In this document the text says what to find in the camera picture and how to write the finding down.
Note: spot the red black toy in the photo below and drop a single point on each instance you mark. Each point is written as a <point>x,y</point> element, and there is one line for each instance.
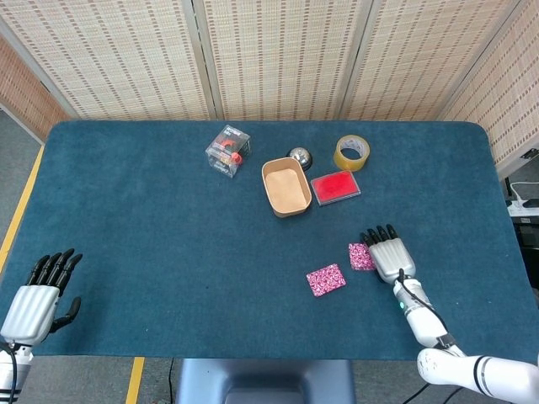
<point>229,145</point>

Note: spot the yellow tape roll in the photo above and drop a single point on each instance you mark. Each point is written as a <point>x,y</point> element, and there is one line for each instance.
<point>343,162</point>

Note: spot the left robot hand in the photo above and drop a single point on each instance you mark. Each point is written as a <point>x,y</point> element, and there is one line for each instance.
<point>29,311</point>

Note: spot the blue table mat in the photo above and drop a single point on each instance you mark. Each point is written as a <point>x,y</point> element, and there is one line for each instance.
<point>189,252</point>

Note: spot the red ink pad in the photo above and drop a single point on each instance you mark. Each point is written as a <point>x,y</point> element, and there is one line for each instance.
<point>335,188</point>

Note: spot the grey robot torso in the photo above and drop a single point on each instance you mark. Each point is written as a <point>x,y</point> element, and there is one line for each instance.
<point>265,379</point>

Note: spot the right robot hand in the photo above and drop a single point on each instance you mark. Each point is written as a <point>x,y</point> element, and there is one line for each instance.
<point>391,258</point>

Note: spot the brown cardboard tray box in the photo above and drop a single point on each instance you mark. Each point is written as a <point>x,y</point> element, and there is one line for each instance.
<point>284,185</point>

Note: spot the woven folding screen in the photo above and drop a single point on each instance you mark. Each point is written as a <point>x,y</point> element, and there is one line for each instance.
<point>273,54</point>

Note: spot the clear plastic cube box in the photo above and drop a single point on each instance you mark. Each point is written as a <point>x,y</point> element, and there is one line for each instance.
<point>219,162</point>

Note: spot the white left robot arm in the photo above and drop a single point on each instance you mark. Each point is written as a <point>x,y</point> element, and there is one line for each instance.
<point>10,370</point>

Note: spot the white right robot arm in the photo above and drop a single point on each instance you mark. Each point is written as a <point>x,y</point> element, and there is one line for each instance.
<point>425,324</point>

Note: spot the silver desk bell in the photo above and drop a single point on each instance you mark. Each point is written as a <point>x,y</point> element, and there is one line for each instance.
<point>300,156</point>

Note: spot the pink patterned sponge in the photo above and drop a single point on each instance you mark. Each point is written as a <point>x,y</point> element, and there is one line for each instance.
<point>326,280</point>
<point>359,257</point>

